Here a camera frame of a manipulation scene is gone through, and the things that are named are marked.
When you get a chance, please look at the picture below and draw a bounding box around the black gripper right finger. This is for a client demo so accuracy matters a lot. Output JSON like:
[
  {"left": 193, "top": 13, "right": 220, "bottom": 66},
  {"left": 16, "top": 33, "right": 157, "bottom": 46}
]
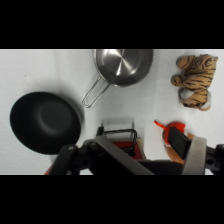
[{"left": 167, "top": 127, "right": 224, "bottom": 175}]

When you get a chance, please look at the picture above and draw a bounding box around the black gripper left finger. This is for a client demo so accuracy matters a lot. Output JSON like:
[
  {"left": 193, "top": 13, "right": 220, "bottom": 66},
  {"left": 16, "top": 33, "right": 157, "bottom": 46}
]
[{"left": 44, "top": 134, "right": 157, "bottom": 175}]

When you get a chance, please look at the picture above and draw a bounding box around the wooden board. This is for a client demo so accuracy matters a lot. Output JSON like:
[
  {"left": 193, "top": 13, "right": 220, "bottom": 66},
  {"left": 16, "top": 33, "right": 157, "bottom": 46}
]
[{"left": 165, "top": 131, "right": 195, "bottom": 166}]

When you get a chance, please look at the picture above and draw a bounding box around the small orange scoop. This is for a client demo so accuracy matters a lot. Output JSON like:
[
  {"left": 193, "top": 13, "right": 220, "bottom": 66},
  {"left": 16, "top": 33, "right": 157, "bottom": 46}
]
[{"left": 153, "top": 120, "right": 188, "bottom": 147}]

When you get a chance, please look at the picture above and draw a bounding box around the black bowl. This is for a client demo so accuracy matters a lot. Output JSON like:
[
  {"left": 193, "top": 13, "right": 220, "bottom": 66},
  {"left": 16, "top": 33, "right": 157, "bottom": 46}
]
[{"left": 9, "top": 91, "right": 84, "bottom": 156}]

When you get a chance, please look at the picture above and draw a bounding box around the tiger plush toy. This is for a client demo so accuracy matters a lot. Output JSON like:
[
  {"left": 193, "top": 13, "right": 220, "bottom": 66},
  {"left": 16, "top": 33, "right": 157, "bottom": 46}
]
[{"left": 170, "top": 53, "right": 219, "bottom": 112}]

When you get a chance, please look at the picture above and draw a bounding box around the stainless steel pot with handle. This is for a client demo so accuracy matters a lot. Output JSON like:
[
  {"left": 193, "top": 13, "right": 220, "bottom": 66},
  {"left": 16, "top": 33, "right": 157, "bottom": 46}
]
[{"left": 81, "top": 49, "right": 155, "bottom": 109}]

